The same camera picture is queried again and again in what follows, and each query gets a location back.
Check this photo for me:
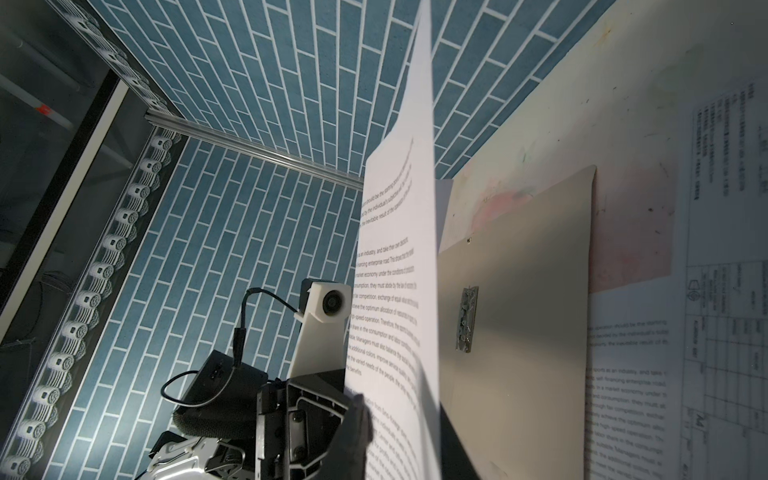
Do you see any technical drawing sheet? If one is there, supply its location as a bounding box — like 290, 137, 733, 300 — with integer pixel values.
679, 79, 767, 479

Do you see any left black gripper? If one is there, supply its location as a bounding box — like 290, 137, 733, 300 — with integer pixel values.
173, 350, 373, 480

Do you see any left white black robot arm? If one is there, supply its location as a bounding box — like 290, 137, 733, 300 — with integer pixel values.
141, 351, 373, 479

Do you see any beige paper folder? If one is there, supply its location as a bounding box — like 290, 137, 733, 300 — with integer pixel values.
438, 166, 596, 479

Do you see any metal folder clip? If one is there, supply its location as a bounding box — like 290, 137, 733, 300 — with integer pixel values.
456, 286, 479, 353

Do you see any printed text sheet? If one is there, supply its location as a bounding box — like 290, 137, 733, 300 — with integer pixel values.
345, 1, 441, 479
584, 277, 679, 479

